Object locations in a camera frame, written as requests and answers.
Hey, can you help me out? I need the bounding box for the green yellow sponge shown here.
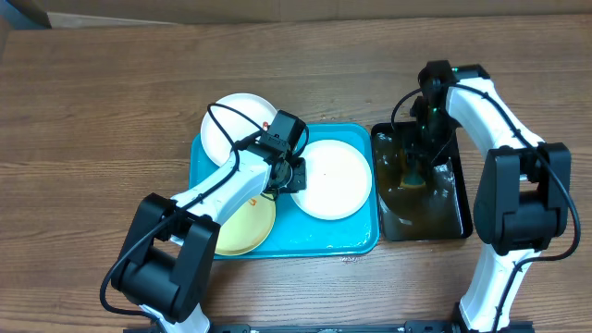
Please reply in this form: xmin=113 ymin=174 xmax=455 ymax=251
xmin=400 ymin=158 xmax=426 ymax=189

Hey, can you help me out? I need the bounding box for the white plate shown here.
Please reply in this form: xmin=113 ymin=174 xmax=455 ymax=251
xmin=291 ymin=140 xmax=372 ymax=220
xmin=200 ymin=92 xmax=278 ymax=166

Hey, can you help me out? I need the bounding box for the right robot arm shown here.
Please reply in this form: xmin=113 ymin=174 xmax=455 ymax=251
xmin=401 ymin=60 xmax=581 ymax=332

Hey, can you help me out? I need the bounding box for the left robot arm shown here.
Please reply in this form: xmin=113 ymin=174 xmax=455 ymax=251
xmin=99 ymin=110 xmax=310 ymax=332

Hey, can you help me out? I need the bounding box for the teal plastic tray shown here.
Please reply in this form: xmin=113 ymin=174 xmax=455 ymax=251
xmin=189 ymin=123 xmax=380 ymax=260

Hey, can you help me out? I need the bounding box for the black water basin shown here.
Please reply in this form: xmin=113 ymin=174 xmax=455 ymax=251
xmin=371 ymin=122 xmax=473 ymax=241

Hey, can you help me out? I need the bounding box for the yellow-green plate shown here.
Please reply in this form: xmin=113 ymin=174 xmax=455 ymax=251
xmin=215 ymin=195 xmax=276 ymax=256

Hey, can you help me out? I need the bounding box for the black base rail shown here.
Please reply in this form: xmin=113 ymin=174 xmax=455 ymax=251
xmin=123 ymin=318 xmax=536 ymax=333

